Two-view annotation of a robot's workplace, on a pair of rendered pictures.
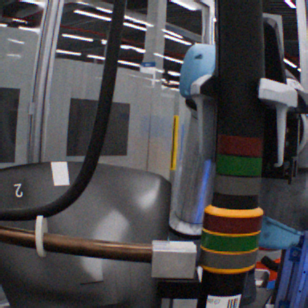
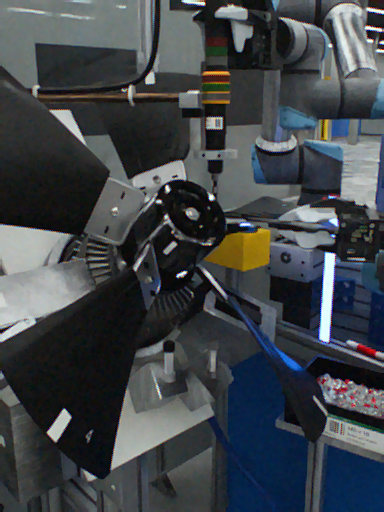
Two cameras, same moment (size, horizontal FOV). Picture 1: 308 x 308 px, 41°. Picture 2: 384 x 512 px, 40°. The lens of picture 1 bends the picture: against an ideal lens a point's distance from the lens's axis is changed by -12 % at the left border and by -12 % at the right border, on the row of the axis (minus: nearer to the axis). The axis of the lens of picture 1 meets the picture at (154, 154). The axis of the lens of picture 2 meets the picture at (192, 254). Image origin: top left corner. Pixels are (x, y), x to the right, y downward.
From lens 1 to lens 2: 0.59 m
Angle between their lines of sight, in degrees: 18
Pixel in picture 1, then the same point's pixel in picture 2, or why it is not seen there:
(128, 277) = (179, 123)
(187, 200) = (267, 122)
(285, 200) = (295, 93)
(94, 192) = (168, 86)
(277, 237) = (292, 119)
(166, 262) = (185, 99)
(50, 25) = not seen: outside the picture
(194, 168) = (270, 94)
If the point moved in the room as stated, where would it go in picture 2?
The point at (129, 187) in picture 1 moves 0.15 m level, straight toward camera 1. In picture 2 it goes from (187, 82) to (169, 79)
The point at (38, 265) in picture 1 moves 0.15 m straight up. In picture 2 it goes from (133, 123) to (130, 30)
